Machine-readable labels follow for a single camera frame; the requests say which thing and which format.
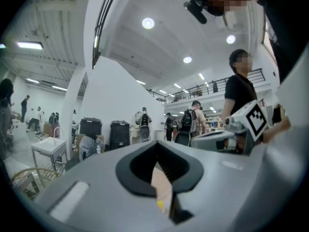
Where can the person's right forearm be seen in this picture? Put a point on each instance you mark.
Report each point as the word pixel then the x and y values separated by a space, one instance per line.
pixel 285 127

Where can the white sink cabinet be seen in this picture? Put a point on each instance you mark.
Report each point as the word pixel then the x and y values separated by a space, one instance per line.
pixel 48 144

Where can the round ceiling light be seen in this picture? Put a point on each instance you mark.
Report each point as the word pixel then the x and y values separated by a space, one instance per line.
pixel 187 59
pixel 148 23
pixel 230 39

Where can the person's black shirt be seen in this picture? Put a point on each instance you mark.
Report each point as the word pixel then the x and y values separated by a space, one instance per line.
pixel 289 20

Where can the black curved railing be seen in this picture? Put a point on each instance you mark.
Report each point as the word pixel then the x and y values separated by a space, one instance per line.
pixel 96 31

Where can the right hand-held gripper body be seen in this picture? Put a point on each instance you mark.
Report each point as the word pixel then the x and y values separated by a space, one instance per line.
pixel 253 120

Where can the table with beige checked cloth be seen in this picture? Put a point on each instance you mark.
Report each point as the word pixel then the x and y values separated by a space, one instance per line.
pixel 163 185

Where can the black equipment case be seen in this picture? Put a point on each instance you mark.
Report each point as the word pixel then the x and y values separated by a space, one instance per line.
pixel 119 135
pixel 90 127

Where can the rectangular ceiling light panel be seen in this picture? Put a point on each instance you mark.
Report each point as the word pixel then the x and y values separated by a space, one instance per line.
pixel 30 45

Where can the yellow corn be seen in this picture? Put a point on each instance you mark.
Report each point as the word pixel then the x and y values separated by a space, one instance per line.
pixel 160 205

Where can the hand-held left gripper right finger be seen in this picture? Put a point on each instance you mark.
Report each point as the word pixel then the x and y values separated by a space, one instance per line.
pixel 229 190

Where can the clear plastic bottle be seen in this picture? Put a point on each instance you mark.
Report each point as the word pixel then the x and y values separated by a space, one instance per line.
pixel 98 150

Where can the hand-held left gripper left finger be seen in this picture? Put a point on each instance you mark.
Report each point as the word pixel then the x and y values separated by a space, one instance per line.
pixel 96 190

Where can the black head-mounted camera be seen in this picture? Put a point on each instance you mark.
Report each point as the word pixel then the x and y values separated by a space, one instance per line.
pixel 196 12

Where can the grey padded chair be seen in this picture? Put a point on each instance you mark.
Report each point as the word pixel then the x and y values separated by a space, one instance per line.
pixel 88 144

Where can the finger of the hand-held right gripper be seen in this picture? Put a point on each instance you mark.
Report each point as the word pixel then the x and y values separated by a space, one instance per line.
pixel 205 141

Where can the group of ceiling strip lights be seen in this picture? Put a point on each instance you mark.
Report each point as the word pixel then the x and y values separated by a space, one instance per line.
pixel 59 88

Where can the black mezzanine railing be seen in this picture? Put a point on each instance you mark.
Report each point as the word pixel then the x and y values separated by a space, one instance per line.
pixel 258 72

